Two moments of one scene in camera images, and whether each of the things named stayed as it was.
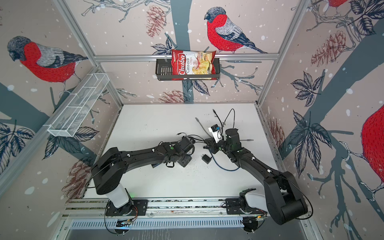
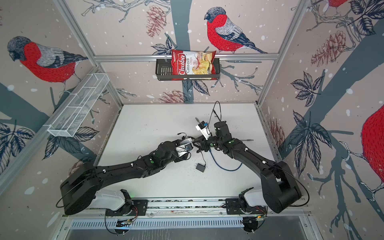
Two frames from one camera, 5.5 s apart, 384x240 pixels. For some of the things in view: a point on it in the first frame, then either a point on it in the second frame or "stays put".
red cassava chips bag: x=193 y=62 stays put
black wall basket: x=164 y=72 stays put
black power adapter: x=206 y=158 → x=200 y=167
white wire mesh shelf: x=78 y=105 stays put
